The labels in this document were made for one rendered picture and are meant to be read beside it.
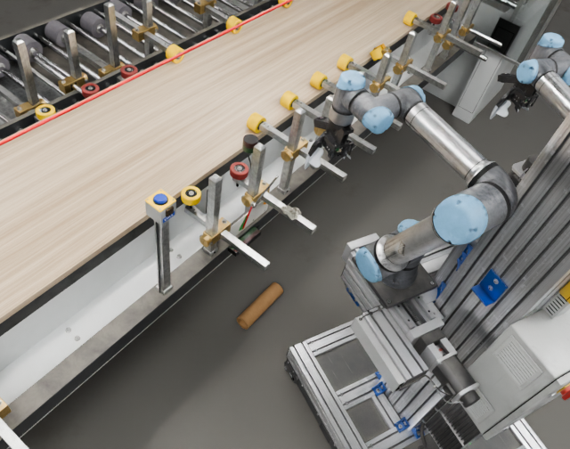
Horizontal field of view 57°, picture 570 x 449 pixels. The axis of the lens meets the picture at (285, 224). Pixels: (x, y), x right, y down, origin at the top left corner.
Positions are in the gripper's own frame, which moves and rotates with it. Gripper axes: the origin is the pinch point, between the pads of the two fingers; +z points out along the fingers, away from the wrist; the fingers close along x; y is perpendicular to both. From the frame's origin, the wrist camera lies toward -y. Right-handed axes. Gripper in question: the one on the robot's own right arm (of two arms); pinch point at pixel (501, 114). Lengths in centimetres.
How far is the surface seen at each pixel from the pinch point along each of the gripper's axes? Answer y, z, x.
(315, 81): -83, 36, -30
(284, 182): -40, 54, -68
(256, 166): -30, 27, -91
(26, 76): -118, 32, -159
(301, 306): -14, 132, -57
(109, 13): -137, 19, -116
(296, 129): -40, 23, -68
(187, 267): -17, 62, -124
